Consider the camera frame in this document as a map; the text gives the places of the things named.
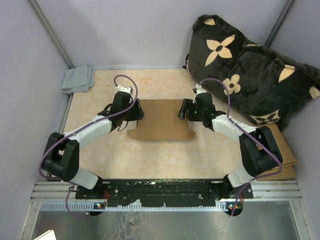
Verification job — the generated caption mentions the brown cardboard box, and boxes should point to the brown cardboard box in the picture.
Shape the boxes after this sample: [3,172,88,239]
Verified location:
[127,99,196,141]

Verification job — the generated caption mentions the folded grey cloth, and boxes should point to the folded grey cloth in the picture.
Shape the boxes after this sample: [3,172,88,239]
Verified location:
[61,64,94,95]

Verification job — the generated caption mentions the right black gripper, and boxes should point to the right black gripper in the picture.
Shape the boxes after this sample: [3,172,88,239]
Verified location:
[177,99,205,122]

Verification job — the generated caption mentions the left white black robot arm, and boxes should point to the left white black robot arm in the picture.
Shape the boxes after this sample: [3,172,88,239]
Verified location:
[39,91,144,199]

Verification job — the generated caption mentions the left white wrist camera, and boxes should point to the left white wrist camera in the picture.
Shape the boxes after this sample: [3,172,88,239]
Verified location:
[116,85,134,95]

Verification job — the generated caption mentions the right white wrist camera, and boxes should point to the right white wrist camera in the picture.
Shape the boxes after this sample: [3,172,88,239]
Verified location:
[192,84,207,95]

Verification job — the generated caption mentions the aluminium front rail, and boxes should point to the aluminium front rail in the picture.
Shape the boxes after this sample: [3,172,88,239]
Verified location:
[31,179,302,213]

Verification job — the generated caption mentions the folded cardboard box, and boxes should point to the folded cardboard box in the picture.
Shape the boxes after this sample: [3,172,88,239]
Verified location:
[257,165,296,181]
[267,124,297,167]

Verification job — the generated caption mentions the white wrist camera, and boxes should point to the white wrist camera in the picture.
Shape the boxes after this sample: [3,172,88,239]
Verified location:
[192,84,207,95]
[116,85,134,95]

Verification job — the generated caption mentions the black plush flower-pattern bag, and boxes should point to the black plush flower-pattern bag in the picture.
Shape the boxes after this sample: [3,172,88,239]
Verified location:
[185,15,320,129]

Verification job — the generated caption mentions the upper folded cardboard box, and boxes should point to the upper folded cardboard box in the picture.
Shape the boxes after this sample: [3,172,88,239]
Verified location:
[267,124,297,167]

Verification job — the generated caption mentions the lower folded cardboard box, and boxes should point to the lower folded cardboard box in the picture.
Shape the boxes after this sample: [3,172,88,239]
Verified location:
[257,165,296,181]

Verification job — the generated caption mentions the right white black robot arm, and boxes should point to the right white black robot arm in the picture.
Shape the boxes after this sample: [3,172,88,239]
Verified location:
[177,92,283,198]

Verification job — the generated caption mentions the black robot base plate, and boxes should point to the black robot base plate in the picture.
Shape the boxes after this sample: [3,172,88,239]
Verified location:
[75,178,253,216]

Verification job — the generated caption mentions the white paper corner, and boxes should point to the white paper corner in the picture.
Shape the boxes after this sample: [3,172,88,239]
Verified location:
[34,229,57,240]

